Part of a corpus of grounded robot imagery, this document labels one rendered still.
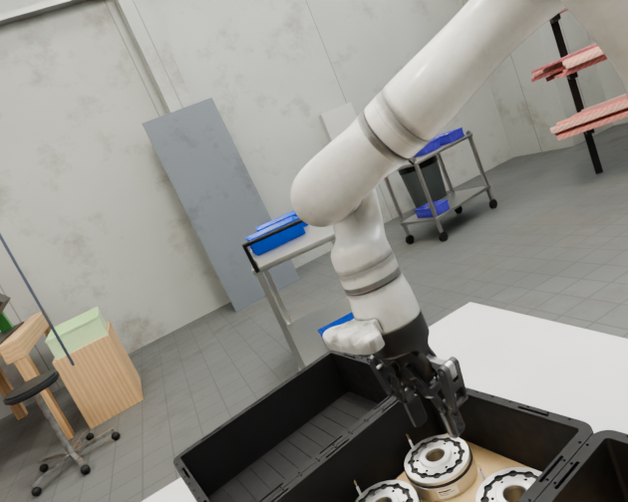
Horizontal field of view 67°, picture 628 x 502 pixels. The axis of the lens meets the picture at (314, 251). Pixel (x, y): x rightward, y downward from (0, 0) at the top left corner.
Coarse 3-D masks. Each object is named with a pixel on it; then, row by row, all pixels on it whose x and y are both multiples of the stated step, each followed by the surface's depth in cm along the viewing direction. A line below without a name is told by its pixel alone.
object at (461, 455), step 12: (420, 444) 76; (432, 444) 75; (456, 444) 73; (408, 456) 75; (456, 456) 70; (468, 456) 69; (408, 468) 72; (420, 468) 71; (444, 468) 69; (456, 468) 68; (420, 480) 69; (432, 480) 68; (444, 480) 67
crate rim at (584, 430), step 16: (480, 400) 70; (496, 400) 68; (512, 400) 66; (384, 416) 76; (544, 416) 61; (560, 416) 60; (352, 432) 75; (592, 432) 55; (336, 448) 72; (576, 448) 54; (320, 464) 70; (560, 464) 53; (304, 480) 69; (544, 480) 52; (528, 496) 51
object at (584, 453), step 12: (600, 432) 55; (612, 432) 54; (588, 444) 54; (600, 444) 53; (624, 444) 52; (576, 456) 53; (588, 456) 52; (564, 468) 52; (576, 468) 52; (564, 480) 52; (552, 492) 50; (564, 492) 50
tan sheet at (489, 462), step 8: (464, 440) 78; (472, 448) 75; (480, 448) 74; (480, 456) 73; (488, 456) 72; (496, 456) 72; (480, 464) 71; (488, 464) 71; (496, 464) 70; (504, 464) 69; (512, 464) 69; (520, 464) 68; (488, 472) 69; (400, 480) 75; (408, 480) 74; (480, 480) 69; (472, 488) 68; (464, 496) 67; (472, 496) 66
